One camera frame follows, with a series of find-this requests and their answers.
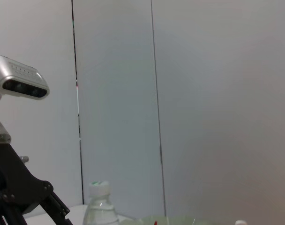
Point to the red-orange toy orange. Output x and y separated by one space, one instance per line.
155 222

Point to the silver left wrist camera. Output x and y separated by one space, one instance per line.
18 79

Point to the clear green-label water bottle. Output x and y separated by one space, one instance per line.
99 211

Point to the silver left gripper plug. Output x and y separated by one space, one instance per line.
24 159

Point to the mint green pen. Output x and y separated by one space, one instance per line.
241 222

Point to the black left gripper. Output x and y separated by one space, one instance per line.
13 178

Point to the pale green glass fruit plate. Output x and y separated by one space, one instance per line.
180 221

